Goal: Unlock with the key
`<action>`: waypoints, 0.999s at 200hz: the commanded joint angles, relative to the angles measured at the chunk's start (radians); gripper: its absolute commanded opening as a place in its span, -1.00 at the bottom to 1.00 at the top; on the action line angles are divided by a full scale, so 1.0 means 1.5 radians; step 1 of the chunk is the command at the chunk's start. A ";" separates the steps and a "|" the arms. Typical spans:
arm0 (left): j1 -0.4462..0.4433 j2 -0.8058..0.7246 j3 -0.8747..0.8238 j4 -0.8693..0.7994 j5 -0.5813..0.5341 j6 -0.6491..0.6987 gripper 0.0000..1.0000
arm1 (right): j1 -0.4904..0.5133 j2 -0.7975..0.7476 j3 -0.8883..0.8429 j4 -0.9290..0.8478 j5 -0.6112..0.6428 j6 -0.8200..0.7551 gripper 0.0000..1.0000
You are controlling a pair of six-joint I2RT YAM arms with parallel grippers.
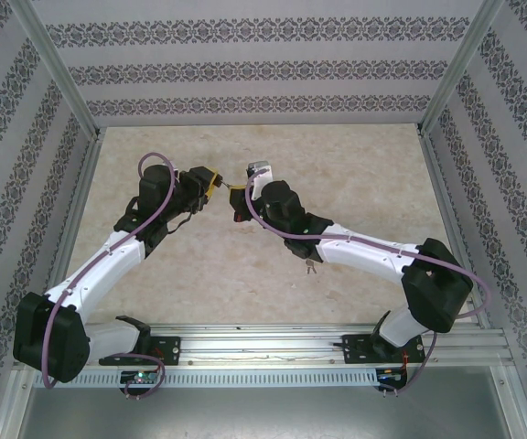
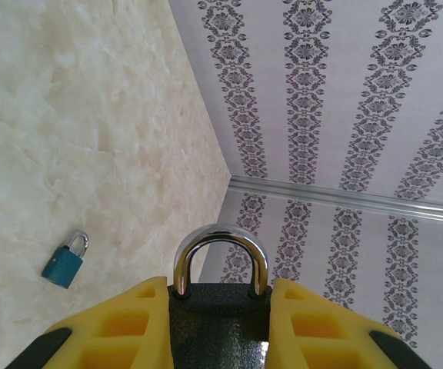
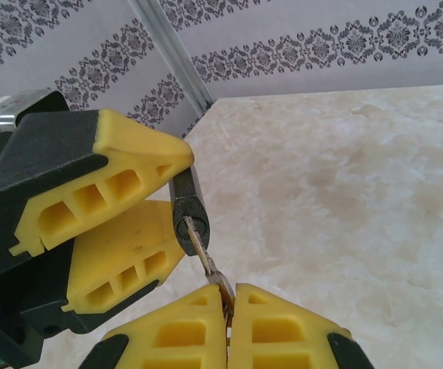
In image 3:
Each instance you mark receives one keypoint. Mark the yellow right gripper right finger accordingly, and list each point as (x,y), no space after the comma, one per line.
(242,326)

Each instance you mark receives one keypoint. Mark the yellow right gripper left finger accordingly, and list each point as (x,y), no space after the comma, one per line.
(215,326)

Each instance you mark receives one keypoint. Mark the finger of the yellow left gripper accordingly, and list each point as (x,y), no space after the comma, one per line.
(129,134)
(129,230)

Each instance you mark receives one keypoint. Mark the small black padlock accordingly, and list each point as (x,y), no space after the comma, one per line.
(181,192)

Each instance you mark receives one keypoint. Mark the small silver key bunch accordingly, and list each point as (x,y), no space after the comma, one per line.
(202,255)

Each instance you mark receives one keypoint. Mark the aluminium frame post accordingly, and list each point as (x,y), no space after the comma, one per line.
(171,50)

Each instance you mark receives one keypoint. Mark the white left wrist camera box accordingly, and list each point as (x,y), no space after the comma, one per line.
(17,104)

